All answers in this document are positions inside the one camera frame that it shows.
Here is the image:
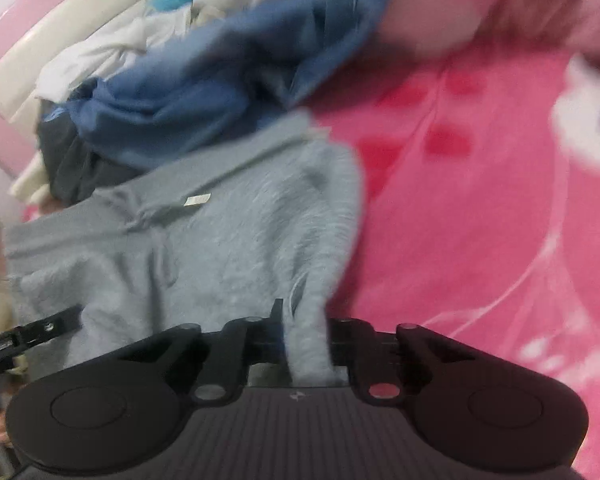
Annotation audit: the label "white cloth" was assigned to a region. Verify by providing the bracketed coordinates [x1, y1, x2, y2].
[35, 0, 261, 101]

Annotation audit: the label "grey pants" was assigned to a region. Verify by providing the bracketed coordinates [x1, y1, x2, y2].
[2, 110, 366, 388]

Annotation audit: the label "pink floral bed sheet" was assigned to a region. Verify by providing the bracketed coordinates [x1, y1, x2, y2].
[300, 50, 600, 480]

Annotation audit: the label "pink floral quilt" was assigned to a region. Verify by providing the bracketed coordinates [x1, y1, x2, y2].
[200, 0, 600, 61]

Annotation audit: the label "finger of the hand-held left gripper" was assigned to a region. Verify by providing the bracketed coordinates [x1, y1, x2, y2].
[15, 305, 83, 348]

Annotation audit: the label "dark grey garment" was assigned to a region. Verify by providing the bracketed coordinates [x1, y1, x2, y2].
[36, 100, 141, 206]

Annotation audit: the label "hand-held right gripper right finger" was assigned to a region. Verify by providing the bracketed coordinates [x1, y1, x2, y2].
[326, 317, 476, 403]

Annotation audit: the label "beige cloth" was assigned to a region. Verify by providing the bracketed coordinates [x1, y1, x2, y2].
[7, 160, 51, 206]

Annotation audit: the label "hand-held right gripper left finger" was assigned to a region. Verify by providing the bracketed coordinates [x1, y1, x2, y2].
[115, 300, 287, 406]

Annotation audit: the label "cream and pink headboard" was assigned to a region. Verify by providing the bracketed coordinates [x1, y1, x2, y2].
[0, 0, 171, 196]

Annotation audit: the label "blue garment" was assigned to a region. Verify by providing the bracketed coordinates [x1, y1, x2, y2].
[65, 0, 398, 171]

